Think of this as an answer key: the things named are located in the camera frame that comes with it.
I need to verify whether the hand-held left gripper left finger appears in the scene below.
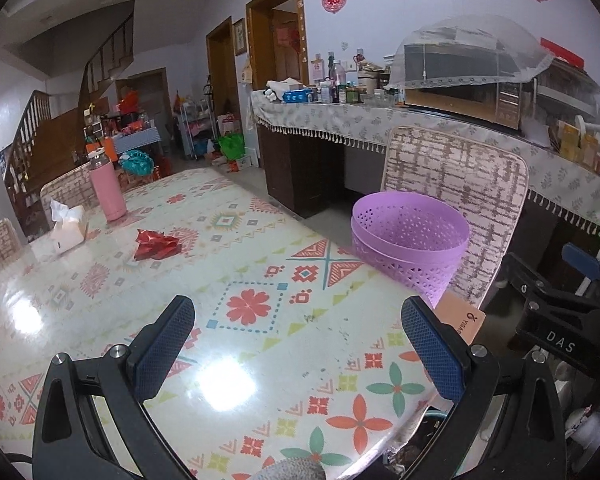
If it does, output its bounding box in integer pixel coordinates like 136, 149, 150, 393
31, 294, 196, 480

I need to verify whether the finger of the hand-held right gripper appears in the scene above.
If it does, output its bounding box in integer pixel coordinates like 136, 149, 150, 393
562, 243, 600, 301
502, 252, 581, 311

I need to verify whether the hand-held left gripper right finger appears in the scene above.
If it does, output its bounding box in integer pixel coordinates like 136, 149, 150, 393
401, 295, 567, 480

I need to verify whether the purple plastic basket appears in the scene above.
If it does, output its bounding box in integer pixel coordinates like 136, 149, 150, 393
350, 191, 471, 311

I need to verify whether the red wrapper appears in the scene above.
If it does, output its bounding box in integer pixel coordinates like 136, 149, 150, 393
132, 229, 182, 262

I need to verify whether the beige cardboard box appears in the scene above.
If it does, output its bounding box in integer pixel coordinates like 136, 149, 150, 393
432, 292, 486, 347

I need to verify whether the patterned tablecloth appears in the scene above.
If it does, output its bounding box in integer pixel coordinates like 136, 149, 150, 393
0, 167, 462, 480

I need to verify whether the white tissue box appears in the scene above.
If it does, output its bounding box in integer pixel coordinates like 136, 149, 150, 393
50, 199, 88, 255

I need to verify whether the pink thermos bottle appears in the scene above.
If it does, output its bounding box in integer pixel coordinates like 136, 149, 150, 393
87, 149, 128, 222

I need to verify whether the green bag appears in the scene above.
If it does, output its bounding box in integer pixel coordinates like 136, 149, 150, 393
217, 132, 245, 161

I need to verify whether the wooden staircase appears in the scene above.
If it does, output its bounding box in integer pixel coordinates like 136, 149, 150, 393
0, 10, 136, 213

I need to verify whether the white mesh food cover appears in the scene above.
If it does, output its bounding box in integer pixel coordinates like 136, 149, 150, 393
387, 14, 554, 93

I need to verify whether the sideboard with leaf-print cloth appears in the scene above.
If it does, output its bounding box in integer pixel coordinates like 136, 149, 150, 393
250, 87, 600, 237

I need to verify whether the row of bottles and jars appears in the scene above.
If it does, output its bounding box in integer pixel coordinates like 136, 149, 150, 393
312, 50, 397, 109

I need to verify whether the wooden door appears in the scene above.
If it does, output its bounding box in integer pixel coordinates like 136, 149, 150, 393
245, 0, 309, 92

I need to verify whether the white wire rack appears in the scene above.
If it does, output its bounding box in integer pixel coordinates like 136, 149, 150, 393
177, 102, 216, 159

